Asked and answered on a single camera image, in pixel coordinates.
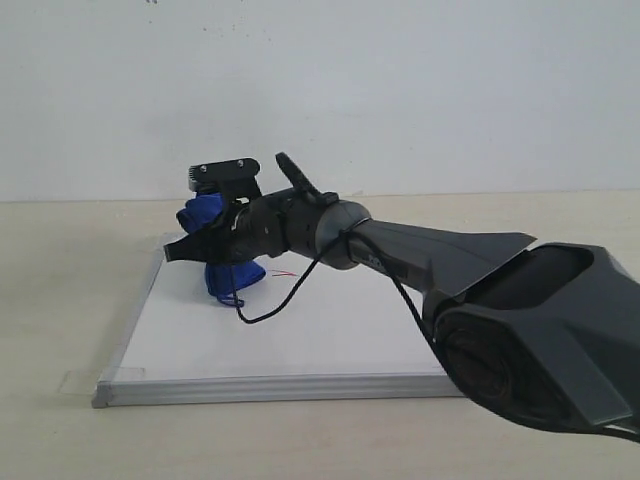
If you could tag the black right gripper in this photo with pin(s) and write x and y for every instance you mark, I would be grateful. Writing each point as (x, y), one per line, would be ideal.
(228, 238)

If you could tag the blue cloth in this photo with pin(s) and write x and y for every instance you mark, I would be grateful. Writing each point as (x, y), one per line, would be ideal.
(220, 281)

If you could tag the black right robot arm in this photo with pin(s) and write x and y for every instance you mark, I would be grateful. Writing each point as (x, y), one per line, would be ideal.
(543, 335)

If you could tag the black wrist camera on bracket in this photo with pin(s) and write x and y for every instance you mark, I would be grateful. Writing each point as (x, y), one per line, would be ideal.
(231, 178)

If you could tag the white whiteboard with aluminium frame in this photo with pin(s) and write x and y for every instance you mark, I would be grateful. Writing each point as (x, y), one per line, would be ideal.
(305, 333)

